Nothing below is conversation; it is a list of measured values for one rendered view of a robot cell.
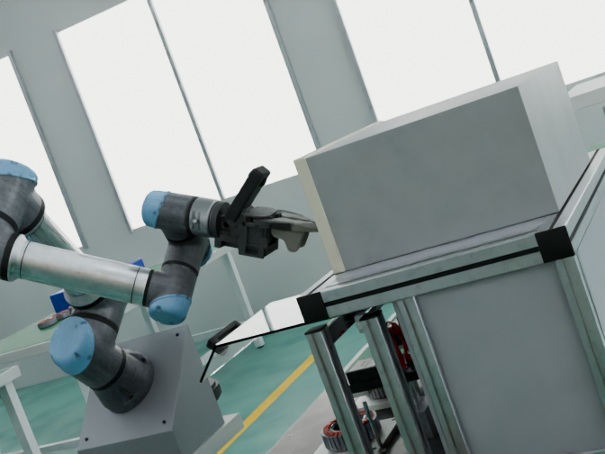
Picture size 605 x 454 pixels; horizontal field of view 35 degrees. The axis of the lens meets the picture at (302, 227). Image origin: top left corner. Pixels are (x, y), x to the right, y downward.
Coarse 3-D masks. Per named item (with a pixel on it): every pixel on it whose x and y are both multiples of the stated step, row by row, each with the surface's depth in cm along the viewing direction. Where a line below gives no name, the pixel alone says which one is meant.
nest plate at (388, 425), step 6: (384, 420) 187; (390, 420) 186; (384, 426) 184; (390, 426) 183; (396, 426) 183; (384, 432) 181; (390, 432) 180; (384, 438) 178; (390, 438) 179; (372, 444) 177; (384, 444) 176; (318, 450) 184; (324, 450) 183; (330, 450) 181; (378, 450) 173
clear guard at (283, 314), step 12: (288, 300) 185; (264, 312) 182; (276, 312) 178; (288, 312) 174; (300, 312) 170; (252, 324) 174; (264, 324) 170; (276, 324) 166; (288, 324) 163; (300, 324) 161; (228, 336) 172; (240, 336) 168; (252, 336) 165; (216, 348) 168; (228, 348) 175; (240, 348) 184; (216, 360) 172; (228, 360) 180; (204, 372) 170
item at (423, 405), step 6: (420, 402) 177; (426, 402) 176; (420, 408) 174; (426, 408) 173; (420, 414) 172; (426, 414) 172; (420, 420) 173; (426, 420) 172; (432, 420) 174; (426, 426) 172; (432, 426) 173; (426, 432) 173; (432, 432) 172; (432, 438) 173
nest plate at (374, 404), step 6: (420, 384) 201; (420, 390) 198; (360, 396) 207; (360, 402) 204; (366, 402) 202; (372, 402) 201; (378, 402) 199; (384, 402) 198; (360, 408) 200; (372, 408) 199; (378, 408) 198
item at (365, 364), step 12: (360, 360) 181; (372, 360) 178; (348, 372) 176; (360, 372) 175; (372, 372) 174; (408, 372) 172; (360, 384) 176; (372, 384) 175; (408, 384) 175; (420, 396) 178
